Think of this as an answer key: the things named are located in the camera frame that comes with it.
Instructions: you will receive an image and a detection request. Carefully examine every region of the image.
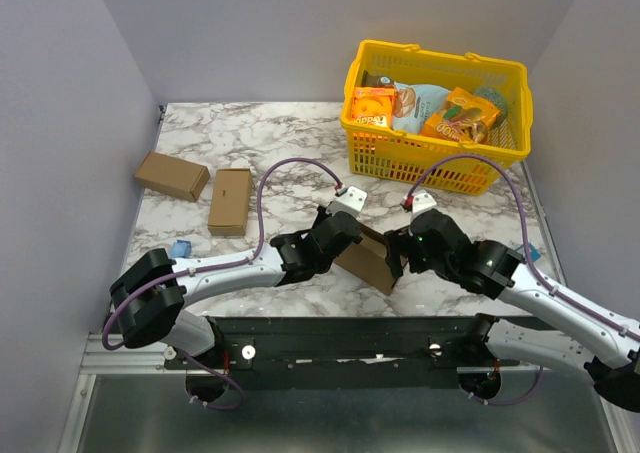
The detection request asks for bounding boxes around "cardboard box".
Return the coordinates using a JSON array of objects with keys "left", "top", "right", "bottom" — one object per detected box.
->
[
  {"left": 207, "top": 169, "right": 253, "bottom": 237},
  {"left": 134, "top": 151, "right": 210, "bottom": 202},
  {"left": 334, "top": 225, "right": 397, "bottom": 296}
]

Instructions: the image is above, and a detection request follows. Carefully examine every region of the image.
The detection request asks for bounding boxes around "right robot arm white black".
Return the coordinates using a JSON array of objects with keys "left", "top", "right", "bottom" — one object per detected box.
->
[{"left": 384, "top": 209, "right": 639, "bottom": 412}]

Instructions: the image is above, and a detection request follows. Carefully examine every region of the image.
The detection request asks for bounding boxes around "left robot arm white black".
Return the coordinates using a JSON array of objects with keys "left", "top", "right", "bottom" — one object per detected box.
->
[{"left": 102, "top": 205, "right": 361, "bottom": 368}]

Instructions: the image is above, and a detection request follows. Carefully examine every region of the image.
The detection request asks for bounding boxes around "blue box right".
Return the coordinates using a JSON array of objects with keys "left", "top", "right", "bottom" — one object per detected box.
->
[{"left": 516, "top": 243, "right": 541, "bottom": 262}]

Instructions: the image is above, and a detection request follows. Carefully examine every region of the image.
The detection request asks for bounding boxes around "blue box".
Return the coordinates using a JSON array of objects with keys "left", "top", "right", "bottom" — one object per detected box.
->
[
  {"left": 516, "top": 243, "right": 541, "bottom": 262},
  {"left": 169, "top": 240, "right": 192, "bottom": 259}
]

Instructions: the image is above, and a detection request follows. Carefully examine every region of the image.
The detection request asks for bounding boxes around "folded cardboard box upright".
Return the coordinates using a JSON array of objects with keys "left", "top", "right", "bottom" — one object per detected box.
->
[{"left": 207, "top": 169, "right": 253, "bottom": 237}]

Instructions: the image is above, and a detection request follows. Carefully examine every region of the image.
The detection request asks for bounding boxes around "orange Daddy snack box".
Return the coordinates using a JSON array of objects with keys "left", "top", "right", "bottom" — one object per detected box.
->
[{"left": 350, "top": 87, "right": 395, "bottom": 128}]

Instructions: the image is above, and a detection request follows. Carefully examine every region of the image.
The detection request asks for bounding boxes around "blue box left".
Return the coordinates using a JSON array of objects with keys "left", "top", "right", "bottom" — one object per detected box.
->
[{"left": 169, "top": 240, "right": 192, "bottom": 259}]

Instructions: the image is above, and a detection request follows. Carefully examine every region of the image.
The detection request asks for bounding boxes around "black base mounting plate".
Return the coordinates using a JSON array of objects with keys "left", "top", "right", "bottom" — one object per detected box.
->
[{"left": 164, "top": 315, "right": 503, "bottom": 397}]

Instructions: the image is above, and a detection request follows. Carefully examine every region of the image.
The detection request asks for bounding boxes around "orange snack bag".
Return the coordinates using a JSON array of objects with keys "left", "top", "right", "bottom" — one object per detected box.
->
[{"left": 421, "top": 88, "right": 500, "bottom": 144}]

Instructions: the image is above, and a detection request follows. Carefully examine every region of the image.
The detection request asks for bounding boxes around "yellow plastic shopping basket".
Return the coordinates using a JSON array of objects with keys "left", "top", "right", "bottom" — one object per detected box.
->
[{"left": 341, "top": 40, "right": 533, "bottom": 195}]

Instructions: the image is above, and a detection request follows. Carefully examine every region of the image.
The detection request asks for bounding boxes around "light blue snack bag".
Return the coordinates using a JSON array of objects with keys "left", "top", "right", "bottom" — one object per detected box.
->
[{"left": 391, "top": 82, "right": 450, "bottom": 135}]

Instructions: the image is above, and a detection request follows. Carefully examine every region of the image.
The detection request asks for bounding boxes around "green scouring pad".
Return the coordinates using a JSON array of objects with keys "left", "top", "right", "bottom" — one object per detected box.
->
[{"left": 472, "top": 85, "right": 509, "bottom": 121}]

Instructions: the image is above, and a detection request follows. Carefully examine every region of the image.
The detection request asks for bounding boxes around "dark brown snack packet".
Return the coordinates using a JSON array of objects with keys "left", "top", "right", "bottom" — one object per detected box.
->
[{"left": 361, "top": 71, "right": 395, "bottom": 88}]

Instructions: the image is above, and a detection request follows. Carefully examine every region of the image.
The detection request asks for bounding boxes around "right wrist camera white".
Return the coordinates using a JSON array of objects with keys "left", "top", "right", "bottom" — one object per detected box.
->
[{"left": 401, "top": 190, "right": 437, "bottom": 220}]

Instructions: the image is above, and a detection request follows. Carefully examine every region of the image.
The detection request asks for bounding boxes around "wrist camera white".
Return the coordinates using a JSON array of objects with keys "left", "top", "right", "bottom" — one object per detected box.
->
[
  {"left": 401, "top": 190, "right": 437, "bottom": 220},
  {"left": 326, "top": 186, "right": 367, "bottom": 218}
]

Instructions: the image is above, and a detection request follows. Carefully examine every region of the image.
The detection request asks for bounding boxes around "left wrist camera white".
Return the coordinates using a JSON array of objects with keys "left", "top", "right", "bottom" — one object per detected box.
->
[{"left": 326, "top": 186, "right": 367, "bottom": 218}]

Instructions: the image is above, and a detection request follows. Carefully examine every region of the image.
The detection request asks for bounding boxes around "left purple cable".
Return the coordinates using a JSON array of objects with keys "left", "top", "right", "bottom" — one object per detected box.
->
[{"left": 102, "top": 157, "right": 346, "bottom": 410}]

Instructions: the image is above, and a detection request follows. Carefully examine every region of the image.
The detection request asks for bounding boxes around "purple cable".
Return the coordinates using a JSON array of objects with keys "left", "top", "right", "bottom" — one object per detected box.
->
[
  {"left": 102, "top": 157, "right": 346, "bottom": 410},
  {"left": 402, "top": 152, "right": 640, "bottom": 407}
]

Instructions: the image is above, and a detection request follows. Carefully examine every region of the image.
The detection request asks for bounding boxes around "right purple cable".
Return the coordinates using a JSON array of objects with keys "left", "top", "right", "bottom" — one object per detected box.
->
[{"left": 402, "top": 152, "right": 640, "bottom": 407}]

